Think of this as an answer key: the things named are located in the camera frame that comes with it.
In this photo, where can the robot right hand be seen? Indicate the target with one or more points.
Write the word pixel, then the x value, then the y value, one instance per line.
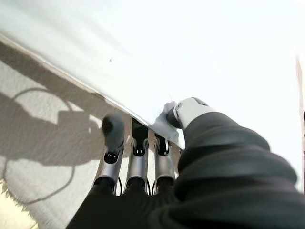
pixel 214 179

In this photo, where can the white duvet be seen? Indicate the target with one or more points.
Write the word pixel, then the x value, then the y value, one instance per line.
pixel 166 47

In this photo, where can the white fringed blanket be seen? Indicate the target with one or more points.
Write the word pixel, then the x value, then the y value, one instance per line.
pixel 35 119

